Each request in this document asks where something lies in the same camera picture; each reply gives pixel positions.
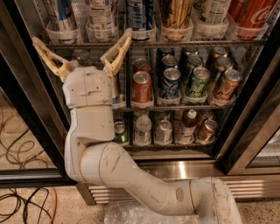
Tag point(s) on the rear clear water bottle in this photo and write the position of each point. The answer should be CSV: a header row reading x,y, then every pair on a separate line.
x,y
83,57

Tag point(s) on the front orange soda can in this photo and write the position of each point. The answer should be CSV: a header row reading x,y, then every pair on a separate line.
x,y
141,87

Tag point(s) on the green soda can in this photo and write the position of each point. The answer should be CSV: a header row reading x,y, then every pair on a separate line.
x,y
193,61
197,82
187,51

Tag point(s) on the rear gold soda can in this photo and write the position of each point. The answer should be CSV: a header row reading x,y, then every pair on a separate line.
x,y
217,52

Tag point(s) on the gold tall can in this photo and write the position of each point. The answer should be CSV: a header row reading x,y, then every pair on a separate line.
x,y
175,16

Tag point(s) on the front blue soda can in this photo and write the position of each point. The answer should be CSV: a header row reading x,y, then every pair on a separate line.
x,y
169,85

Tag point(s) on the orange soda can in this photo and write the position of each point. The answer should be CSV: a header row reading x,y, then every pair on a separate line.
x,y
141,87
142,64

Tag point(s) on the middle gold soda can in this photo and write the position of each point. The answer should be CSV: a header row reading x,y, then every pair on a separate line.
x,y
221,65

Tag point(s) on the bottom brown drink bottle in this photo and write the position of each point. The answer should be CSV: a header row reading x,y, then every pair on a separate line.
x,y
186,127

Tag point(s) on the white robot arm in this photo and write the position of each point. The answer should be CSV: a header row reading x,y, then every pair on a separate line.
x,y
91,155

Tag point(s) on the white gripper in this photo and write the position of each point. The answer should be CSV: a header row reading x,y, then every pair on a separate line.
x,y
87,87

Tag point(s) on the rear orange soda can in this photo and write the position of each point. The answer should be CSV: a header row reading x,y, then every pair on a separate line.
x,y
142,64

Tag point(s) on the red cola bottle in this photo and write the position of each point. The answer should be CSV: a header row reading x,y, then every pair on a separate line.
x,y
248,18

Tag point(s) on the front gold soda can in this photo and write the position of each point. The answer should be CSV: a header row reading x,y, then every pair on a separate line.
x,y
226,85

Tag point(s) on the bottom green can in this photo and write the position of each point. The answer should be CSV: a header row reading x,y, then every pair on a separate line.
x,y
121,133

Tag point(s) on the clear plastic bag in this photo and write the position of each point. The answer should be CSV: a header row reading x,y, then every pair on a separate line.
x,y
132,212

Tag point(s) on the bottom small water bottle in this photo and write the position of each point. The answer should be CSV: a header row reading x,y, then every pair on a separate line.
x,y
142,136

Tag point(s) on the front green soda can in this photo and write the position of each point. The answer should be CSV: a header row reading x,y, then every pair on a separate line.
x,y
197,82

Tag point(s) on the middle blue soda can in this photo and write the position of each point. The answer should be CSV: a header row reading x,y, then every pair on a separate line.
x,y
169,61

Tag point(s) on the middle green soda can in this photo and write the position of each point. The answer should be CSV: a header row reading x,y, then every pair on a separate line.
x,y
193,61

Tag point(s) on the bottom bronze can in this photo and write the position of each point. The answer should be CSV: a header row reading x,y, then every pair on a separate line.
x,y
207,131

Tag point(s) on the gold soda can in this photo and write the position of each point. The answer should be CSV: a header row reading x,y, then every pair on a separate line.
x,y
221,65
226,85
217,52

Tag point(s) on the bottom silver can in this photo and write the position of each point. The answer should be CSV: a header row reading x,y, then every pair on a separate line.
x,y
163,135

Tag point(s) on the blue tall can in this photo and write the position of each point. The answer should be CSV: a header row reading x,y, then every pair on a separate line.
x,y
140,18

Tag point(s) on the rear green soda can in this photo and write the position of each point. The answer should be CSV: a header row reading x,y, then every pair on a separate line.
x,y
187,51

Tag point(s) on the white label plastic bottle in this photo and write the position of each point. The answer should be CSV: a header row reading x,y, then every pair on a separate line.
x,y
102,18

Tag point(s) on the rear blue soda can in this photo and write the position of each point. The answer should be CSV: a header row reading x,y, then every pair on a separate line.
x,y
161,52

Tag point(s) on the blue soda can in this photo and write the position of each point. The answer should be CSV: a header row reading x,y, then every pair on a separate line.
x,y
161,52
169,85
169,61

